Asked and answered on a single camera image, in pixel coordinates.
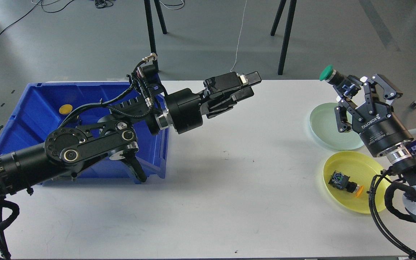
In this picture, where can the light green plastic plate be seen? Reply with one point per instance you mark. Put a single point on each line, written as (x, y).
(323, 124)

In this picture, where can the yellow push button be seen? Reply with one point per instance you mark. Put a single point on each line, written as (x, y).
(65, 109)
(342, 182)

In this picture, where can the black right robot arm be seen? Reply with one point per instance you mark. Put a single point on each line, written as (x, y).
(400, 195)

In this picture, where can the black tripod leg right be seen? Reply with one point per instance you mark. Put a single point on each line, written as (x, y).
(287, 33)

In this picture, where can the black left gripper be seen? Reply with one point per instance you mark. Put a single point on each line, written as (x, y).
(186, 109)

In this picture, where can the yellow plastic plate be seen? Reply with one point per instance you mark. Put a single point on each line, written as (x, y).
(360, 169)

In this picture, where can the blue plastic storage bin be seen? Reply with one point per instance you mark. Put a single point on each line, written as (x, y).
(37, 114)

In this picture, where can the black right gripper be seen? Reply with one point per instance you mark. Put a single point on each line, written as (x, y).
(381, 130)

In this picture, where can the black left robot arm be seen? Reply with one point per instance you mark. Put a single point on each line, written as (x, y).
(104, 129)

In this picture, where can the green push button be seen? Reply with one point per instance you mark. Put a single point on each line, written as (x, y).
(345, 86)

